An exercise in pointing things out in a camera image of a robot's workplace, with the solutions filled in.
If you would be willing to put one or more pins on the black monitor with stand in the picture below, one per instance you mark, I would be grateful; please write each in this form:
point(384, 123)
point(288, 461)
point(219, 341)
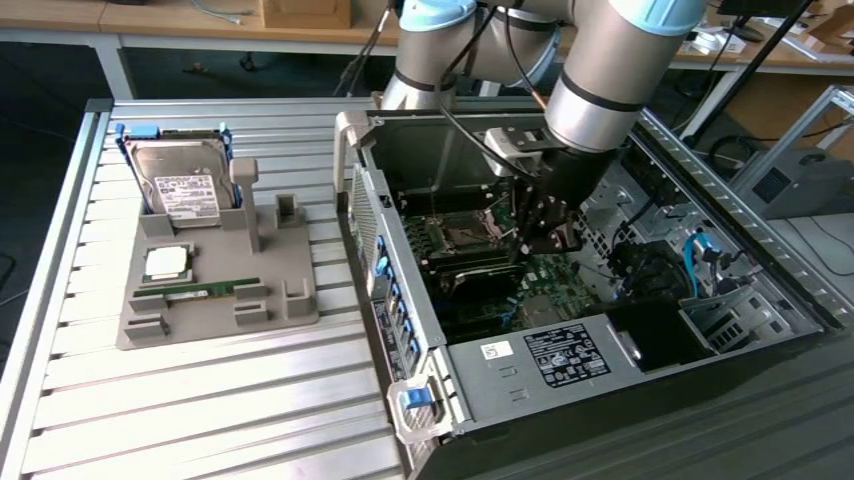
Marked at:
point(750, 31)

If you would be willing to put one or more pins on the metal socket cover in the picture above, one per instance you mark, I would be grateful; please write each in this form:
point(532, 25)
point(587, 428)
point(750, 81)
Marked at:
point(500, 215)

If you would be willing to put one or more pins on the silver CPU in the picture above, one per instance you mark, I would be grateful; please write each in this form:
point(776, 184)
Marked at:
point(167, 263)

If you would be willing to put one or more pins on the CPU socket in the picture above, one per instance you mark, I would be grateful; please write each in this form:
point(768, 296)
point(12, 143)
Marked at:
point(463, 232)

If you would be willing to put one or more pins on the blue case latch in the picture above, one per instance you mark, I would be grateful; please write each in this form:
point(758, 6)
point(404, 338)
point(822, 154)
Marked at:
point(415, 400)

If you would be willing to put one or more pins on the brown cardboard piece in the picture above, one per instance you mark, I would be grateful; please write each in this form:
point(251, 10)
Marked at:
point(836, 25)

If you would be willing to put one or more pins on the brown wooden box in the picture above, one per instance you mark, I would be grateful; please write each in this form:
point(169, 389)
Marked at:
point(303, 12)

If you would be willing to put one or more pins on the grey power supply unit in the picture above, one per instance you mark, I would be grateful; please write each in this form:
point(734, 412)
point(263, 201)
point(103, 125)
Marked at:
point(507, 385)

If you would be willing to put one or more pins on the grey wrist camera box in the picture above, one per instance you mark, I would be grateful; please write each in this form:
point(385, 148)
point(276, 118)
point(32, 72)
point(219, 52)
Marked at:
point(514, 145)

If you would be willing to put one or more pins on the green motherboard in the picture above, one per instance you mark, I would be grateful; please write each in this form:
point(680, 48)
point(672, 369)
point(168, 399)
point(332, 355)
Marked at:
point(560, 292)

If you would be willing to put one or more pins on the silver chipset heat sink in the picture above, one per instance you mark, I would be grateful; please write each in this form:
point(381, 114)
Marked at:
point(542, 310)

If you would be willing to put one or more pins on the grey parts rack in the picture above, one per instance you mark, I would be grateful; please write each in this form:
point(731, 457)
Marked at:
point(216, 260)

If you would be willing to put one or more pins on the open black PC case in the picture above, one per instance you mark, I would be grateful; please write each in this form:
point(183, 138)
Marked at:
point(600, 440)

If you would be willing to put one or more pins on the grey computer tower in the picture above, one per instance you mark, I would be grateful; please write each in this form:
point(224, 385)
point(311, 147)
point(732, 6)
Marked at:
point(800, 185)

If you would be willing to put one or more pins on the small white box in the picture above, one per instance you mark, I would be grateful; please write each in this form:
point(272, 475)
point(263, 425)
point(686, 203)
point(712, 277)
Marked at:
point(723, 44)

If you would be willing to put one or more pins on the black case fan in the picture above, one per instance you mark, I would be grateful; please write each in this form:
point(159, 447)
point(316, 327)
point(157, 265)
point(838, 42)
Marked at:
point(647, 270)

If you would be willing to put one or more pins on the wooden desk grey legs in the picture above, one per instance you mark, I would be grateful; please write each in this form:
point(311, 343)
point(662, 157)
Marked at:
point(707, 62)
point(67, 15)

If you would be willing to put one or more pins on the hard disk drive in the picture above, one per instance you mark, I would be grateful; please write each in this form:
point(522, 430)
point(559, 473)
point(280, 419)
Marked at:
point(143, 134)

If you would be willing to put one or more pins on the black stand pole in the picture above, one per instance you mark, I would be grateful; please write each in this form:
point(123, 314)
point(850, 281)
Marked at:
point(720, 100)

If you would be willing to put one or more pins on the aluminium profile frame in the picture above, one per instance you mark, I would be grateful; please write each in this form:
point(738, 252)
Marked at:
point(842, 95)

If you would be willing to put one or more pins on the metal disk bay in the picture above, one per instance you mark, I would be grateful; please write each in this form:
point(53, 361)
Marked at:
point(740, 320)

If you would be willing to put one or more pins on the green RAM stick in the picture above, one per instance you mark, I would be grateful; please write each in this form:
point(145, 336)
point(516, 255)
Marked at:
point(207, 288)

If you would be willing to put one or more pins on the perforated metal drive cage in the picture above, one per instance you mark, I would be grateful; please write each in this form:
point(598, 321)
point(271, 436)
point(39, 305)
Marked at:
point(610, 217)

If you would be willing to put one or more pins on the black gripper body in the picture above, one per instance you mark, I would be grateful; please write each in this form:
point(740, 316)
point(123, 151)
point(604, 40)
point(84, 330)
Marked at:
point(574, 175)

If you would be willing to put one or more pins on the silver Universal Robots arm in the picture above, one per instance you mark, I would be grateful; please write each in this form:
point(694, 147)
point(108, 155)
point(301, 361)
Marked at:
point(600, 90)

